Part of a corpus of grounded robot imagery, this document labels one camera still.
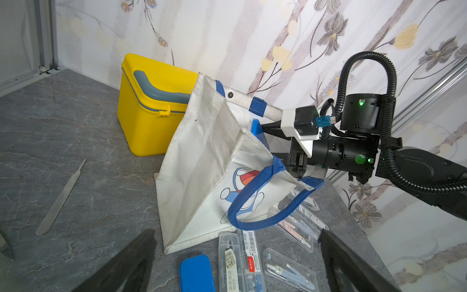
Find blue compass case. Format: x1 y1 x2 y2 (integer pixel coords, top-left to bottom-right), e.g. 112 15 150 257
179 254 216 292
248 118 270 150

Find white canvas cartoon tote bag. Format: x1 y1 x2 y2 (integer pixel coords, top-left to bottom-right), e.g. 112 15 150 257
156 74 325 254

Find clear case pink compass right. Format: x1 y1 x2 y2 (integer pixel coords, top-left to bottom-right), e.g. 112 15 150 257
273 214 317 253

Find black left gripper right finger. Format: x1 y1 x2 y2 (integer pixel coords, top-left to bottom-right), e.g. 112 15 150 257
319 229 400 292

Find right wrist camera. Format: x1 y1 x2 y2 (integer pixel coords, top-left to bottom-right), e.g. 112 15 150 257
280 105 336 158

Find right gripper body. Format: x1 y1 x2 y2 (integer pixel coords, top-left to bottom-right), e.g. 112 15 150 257
284 136 379 183

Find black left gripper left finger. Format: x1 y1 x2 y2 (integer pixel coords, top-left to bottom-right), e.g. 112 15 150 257
74 229 157 292

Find yellow plastic lidded box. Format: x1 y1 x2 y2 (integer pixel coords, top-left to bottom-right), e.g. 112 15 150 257
117 54 198 156

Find metal scissors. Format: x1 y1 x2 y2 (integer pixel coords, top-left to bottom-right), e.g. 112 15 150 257
0 234 14 261

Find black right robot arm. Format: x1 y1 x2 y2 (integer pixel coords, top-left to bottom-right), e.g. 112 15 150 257
281 51 467 219

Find metal scalpel handle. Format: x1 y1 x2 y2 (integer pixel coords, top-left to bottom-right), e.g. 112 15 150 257
36 159 86 236

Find clear case with red label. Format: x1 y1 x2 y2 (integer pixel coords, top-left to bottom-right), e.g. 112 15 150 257
237 230 266 292

